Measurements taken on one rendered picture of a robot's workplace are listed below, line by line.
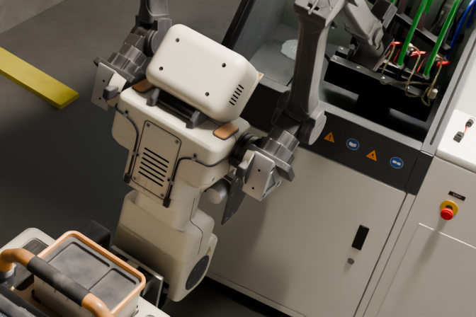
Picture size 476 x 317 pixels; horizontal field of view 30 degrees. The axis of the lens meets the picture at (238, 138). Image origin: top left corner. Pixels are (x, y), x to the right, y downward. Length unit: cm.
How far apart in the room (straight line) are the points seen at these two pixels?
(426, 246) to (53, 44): 220
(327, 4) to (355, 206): 111
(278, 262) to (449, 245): 61
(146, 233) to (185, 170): 33
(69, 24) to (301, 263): 197
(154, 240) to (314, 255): 83
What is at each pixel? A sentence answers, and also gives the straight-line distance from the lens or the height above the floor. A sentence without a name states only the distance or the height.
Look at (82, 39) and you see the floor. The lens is 433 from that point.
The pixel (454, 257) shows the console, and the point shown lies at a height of 63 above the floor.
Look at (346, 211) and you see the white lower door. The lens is 277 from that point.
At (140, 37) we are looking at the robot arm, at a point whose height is 126.
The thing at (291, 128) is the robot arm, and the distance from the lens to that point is 199.
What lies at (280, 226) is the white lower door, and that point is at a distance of 291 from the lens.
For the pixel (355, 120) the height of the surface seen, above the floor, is 95.
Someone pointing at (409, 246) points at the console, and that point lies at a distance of 278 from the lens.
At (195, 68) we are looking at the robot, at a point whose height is 134.
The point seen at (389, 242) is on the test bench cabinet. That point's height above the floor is 58.
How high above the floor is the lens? 247
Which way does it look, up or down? 39 degrees down
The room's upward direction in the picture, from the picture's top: 14 degrees clockwise
